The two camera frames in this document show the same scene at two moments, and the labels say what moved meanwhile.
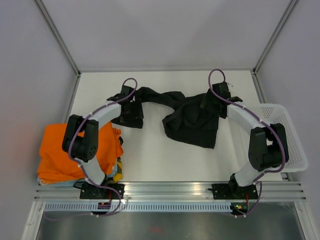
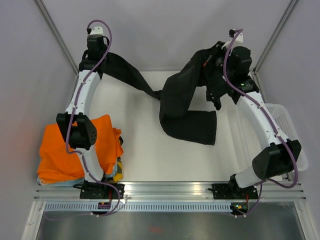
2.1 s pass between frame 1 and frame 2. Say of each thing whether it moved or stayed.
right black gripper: moved
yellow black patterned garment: stayed
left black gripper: moved
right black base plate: stayed
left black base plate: stayed
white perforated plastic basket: stayed
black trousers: moved
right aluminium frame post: stayed
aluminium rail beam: stayed
